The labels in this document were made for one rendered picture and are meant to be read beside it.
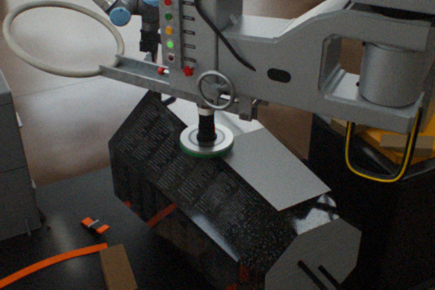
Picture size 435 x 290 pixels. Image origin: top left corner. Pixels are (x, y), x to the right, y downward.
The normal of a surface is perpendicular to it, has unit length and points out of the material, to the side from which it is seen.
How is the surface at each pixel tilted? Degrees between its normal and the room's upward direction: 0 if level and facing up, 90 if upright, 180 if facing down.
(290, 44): 90
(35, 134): 0
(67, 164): 0
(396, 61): 90
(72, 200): 0
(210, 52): 90
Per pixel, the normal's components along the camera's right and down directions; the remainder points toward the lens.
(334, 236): 0.49, 0.46
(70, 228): 0.00, -0.85
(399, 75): -0.10, 0.53
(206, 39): -0.45, 0.47
